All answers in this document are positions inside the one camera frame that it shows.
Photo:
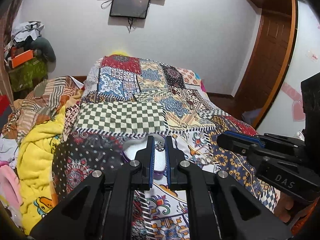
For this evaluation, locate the colourful patchwork bedspread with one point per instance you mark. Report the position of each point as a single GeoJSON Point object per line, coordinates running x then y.
{"type": "Point", "coordinates": [128, 98]}

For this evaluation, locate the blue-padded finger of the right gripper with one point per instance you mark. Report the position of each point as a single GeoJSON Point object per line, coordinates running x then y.
{"type": "Point", "coordinates": [237, 142]}

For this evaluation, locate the striped brown curtain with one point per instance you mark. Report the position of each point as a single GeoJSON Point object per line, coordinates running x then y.
{"type": "Point", "coordinates": [9, 9]}

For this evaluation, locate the orange box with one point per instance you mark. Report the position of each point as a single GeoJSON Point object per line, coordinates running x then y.
{"type": "Point", "coordinates": [22, 58]}

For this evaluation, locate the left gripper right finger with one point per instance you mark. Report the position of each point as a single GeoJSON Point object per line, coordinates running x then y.
{"type": "Point", "coordinates": [218, 206]}

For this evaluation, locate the silver pendant jewelry piece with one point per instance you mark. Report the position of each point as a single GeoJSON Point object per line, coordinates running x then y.
{"type": "Point", "coordinates": [159, 146]}

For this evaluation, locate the brown wooden door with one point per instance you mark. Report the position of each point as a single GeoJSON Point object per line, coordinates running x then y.
{"type": "Point", "coordinates": [269, 59]}

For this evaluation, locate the yellow cartoon blanket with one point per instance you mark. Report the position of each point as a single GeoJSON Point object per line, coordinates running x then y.
{"type": "Point", "coordinates": [34, 168]}

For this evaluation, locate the wall-mounted black monitor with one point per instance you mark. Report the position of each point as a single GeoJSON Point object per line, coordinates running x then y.
{"type": "Point", "coordinates": [129, 8]}

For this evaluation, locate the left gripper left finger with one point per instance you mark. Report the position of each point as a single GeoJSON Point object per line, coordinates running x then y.
{"type": "Point", "coordinates": [100, 207]}

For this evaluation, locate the operator right hand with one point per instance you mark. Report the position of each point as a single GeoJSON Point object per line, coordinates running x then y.
{"type": "Point", "coordinates": [288, 212]}

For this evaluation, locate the brown striped patchwork blanket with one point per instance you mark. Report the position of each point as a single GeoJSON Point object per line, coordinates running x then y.
{"type": "Point", "coordinates": [40, 105]}

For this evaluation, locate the white wardrobe panel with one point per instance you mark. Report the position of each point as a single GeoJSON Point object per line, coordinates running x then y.
{"type": "Point", "coordinates": [286, 116]}

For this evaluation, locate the grey white clothes pile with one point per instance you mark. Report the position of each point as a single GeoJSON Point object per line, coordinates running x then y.
{"type": "Point", "coordinates": [27, 29]}

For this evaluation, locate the purple round jewelry box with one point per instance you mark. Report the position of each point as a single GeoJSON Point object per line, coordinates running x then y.
{"type": "Point", "coordinates": [144, 150]}

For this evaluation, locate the dark green bag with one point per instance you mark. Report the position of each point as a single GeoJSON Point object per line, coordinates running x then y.
{"type": "Point", "coordinates": [44, 46]}

